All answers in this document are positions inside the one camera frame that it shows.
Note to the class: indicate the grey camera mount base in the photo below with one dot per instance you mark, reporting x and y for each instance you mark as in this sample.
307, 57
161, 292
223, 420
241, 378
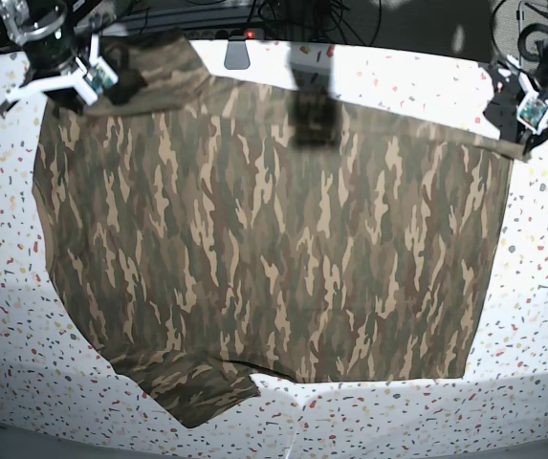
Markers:
237, 56

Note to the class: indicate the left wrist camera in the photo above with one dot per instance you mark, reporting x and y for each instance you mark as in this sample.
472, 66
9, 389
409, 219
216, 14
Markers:
532, 113

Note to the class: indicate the black power strip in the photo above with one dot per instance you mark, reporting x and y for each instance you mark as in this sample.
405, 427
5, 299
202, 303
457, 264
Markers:
224, 33

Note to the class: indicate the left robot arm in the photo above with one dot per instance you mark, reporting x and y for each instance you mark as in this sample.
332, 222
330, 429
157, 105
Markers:
532, 48

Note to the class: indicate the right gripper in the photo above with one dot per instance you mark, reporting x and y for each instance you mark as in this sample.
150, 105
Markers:
58, 64

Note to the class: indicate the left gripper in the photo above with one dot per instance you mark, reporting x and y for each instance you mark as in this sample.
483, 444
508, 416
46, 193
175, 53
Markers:
510, 85

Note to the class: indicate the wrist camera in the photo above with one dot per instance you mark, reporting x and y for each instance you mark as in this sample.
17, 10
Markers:
532, 113
100, 76

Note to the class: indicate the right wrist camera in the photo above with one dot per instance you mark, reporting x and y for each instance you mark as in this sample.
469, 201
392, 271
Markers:
100, 76

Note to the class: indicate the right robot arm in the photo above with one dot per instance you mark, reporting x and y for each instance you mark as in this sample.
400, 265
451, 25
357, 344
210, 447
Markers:
27, 21

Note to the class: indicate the camouflage T-shirt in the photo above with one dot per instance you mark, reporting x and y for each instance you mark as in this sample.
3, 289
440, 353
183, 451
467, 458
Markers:
213, 228

